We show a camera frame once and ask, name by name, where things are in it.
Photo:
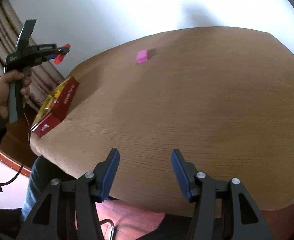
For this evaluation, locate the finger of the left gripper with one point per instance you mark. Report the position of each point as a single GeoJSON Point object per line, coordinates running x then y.
{"type": "Point", "coordinates": [62, 50]}
{"type": "Point", "coordinates": [51, 57]}

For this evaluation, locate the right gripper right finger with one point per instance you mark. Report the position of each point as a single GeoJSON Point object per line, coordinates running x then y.
{"type": "Point", "coordinates": [223, 209]}

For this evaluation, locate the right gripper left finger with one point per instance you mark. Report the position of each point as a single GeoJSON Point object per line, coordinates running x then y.
{"type": "Point", "coordinates": [67, 210]}

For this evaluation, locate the red gold tin box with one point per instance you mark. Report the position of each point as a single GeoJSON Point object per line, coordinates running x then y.
{"type": "Point", "coordinates": [54, 108]}

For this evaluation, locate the pink wooden block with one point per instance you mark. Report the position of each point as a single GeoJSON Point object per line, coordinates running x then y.
{"type": "Point", "coordinates": [142, 56]}

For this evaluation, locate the red wooden block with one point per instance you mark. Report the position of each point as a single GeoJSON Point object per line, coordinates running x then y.
{"type": "Point", "coordinates": [61, 57]}

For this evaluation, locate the person's left hand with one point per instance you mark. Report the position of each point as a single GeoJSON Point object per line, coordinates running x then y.
{"type": "Point", "coordinates": [5, 81]}

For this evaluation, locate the beige patterned curtain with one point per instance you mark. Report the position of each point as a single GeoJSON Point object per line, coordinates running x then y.
{"type": "Point", "coordinates": [45, 77]}

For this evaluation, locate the person's blue jeans leg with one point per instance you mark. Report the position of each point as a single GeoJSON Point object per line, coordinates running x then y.
{"type": "Point", "coordinates": [42, 173]}

